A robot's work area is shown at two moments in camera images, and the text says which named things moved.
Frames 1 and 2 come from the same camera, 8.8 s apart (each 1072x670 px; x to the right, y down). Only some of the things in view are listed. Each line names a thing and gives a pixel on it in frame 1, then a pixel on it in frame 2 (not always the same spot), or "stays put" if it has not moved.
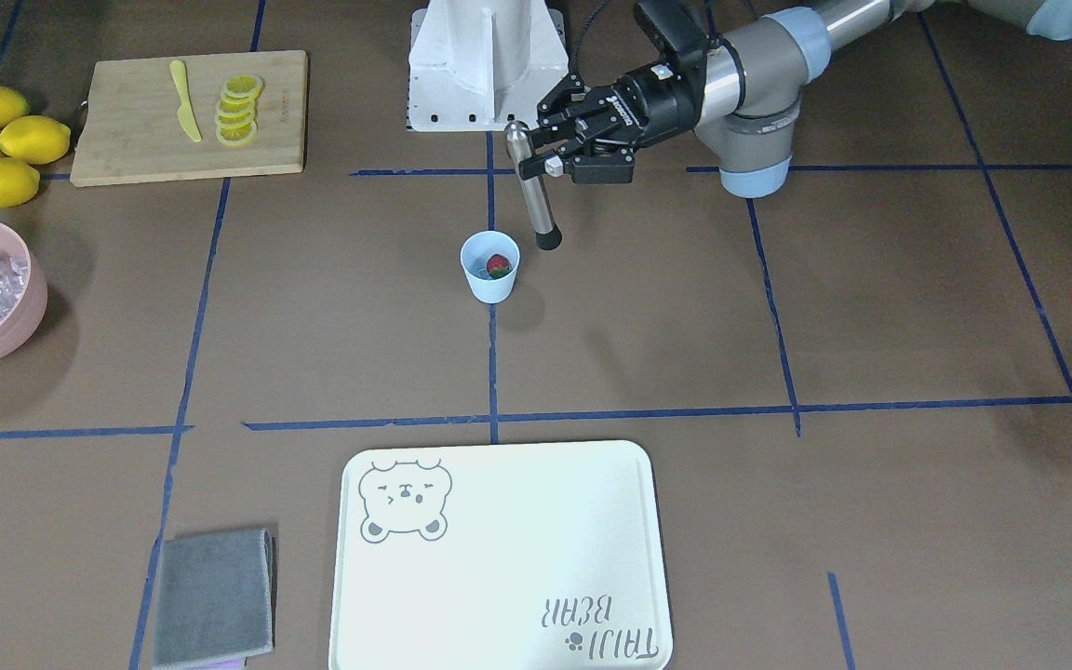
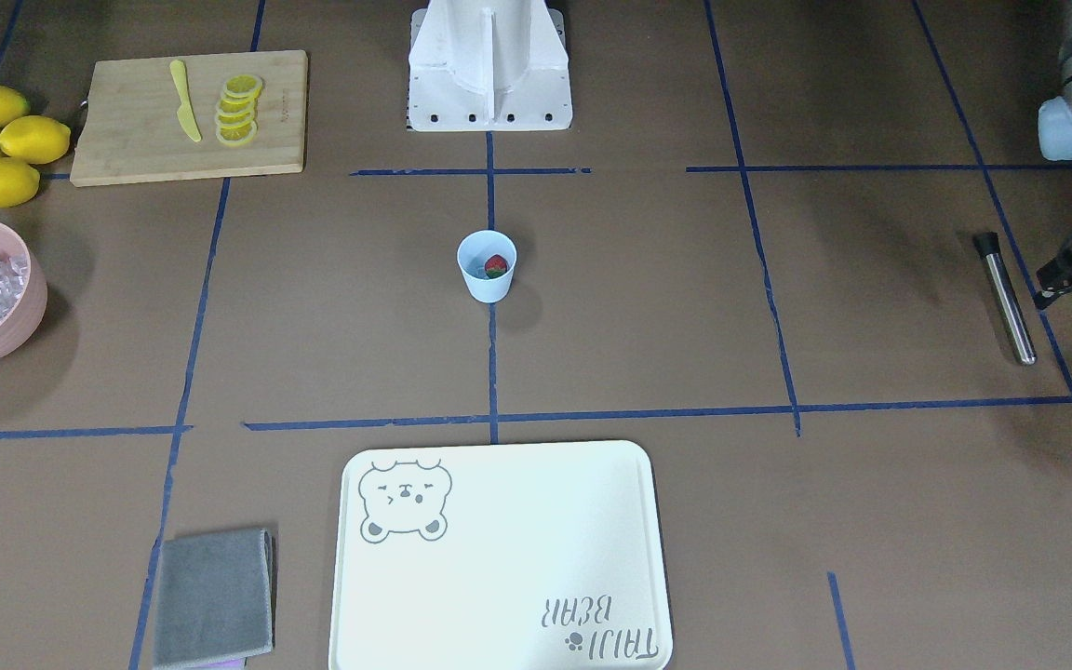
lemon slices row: x=236 y=115 stays put
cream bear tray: x=501 y=557 stays put
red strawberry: x=498 y=266 stays put
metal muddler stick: x=548 y=236 -> x=989 y=246
